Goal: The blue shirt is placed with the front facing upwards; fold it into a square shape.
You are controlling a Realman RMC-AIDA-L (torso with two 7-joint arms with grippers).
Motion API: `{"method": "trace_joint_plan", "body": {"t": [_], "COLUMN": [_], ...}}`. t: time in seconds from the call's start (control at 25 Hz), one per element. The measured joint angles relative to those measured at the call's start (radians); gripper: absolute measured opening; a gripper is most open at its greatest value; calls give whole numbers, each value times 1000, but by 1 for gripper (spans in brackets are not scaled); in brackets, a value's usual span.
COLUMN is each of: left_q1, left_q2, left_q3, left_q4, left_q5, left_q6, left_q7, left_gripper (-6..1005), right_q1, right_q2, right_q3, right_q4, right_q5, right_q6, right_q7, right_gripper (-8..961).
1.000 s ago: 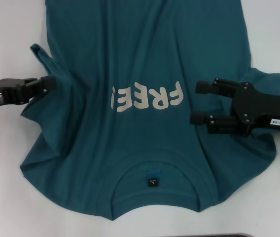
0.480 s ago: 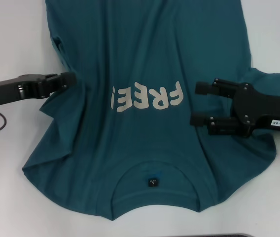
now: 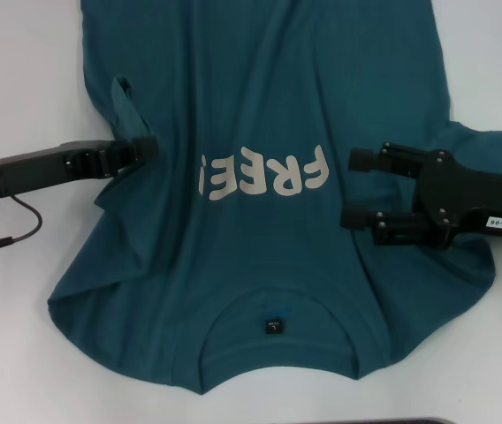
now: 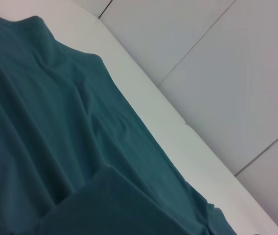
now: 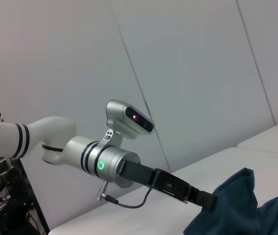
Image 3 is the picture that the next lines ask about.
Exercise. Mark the black flat panel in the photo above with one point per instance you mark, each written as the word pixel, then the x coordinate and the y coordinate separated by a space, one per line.
pixel 410 421

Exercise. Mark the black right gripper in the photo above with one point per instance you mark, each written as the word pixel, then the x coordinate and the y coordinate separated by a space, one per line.
pixel 467 196

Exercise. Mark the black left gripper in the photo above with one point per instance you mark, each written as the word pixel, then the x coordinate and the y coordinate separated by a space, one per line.
pixel 34 170

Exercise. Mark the teal t-shirt with FREE print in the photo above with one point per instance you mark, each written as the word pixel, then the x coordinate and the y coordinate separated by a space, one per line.
pixel 255 88

